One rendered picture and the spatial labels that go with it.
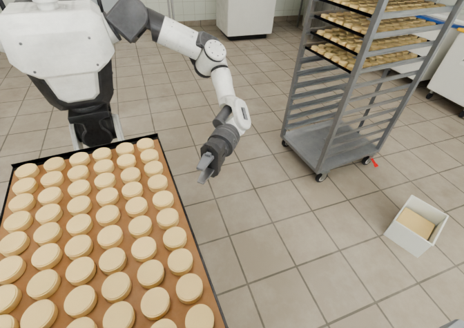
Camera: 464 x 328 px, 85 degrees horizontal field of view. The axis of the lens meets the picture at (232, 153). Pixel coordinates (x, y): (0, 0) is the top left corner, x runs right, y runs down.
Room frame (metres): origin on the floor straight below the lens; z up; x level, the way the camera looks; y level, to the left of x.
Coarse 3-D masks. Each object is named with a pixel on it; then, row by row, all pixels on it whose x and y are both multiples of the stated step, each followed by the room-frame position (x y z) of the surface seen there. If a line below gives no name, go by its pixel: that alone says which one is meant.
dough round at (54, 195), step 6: (54, 186) 0.40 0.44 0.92; (42, 192) 0.38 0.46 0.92; (48, 192) 0.38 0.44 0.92; (54, 192) 0.39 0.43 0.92; (60, 192) 0.39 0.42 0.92; (42, 198) 0.37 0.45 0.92; (48, 198) 0.37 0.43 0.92; (54, 198) 0.37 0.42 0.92; (60, 198) 0.38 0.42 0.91; (42, 204) 0.36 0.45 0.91
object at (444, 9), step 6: (444, 6) 1.56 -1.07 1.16; (450, 6) 1.58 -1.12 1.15; (384, 12) 1.34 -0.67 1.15; (390, 12) 1.36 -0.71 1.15; (396, 12) 1.39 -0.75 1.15; (402, 12) 1.40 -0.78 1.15; (408, 12) 1.43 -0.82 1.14; (414, 12) 1.45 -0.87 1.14; (420, 12) 1.47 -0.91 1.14; (426, 12) 1.49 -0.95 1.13; (432, 12) 1.52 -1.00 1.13; (438, 12) 1.55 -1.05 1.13; (384, 18) 1.35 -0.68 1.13; (390, 18) 1.37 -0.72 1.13
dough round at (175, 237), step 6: (174, 228) 0.31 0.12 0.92; (180, 228) 0.31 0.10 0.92; (168, 234) 0.29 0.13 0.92; (174, 234) 0.29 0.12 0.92; (180, 234) 0.29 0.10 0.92; (168, 240) 0.28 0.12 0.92; (174, 240) 0.28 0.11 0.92; (180, 240) 0.28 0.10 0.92; (168, 246) 0.26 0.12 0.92; (174, 246) 0.26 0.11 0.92; (180, 246) 0.27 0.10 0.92
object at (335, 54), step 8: (312, 48) 1.65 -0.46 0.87; (320, 48) 1.63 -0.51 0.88; (328, 48) 1.64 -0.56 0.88; (336, 48) 1.64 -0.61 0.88; (328, 56) 1.53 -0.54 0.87; (336, 56) 1.52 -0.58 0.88; (344, 56) 1.52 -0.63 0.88; (352, 56) 1.53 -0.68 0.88; (376, 56) 1.56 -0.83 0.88; (384, 56) 1.58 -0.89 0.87; (392, 56) 1.60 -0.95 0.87; (400, 56) 1.58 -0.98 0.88; (408, 56) 1.59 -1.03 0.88; (416, 56) 1.60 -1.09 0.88; (344, 64) 1.42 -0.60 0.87; (352, 64) 1.41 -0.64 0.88; (368, 64) 1.42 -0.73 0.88; (376, 64) 1.44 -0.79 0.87
